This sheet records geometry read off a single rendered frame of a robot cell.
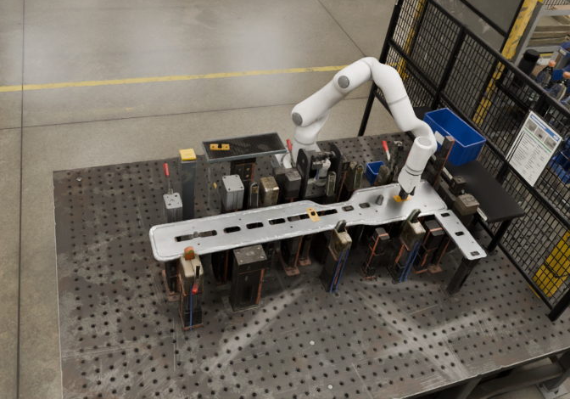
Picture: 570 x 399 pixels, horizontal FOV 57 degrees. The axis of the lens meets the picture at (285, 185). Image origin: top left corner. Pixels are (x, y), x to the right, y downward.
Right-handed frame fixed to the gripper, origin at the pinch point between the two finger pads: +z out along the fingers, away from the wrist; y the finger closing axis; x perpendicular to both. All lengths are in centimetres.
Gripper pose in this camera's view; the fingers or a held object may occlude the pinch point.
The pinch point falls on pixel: (403, 193)
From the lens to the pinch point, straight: 254.1
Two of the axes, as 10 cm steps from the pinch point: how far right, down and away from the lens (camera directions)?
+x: 9.3, -1.4, 3.4
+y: 3.4, 6.7, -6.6
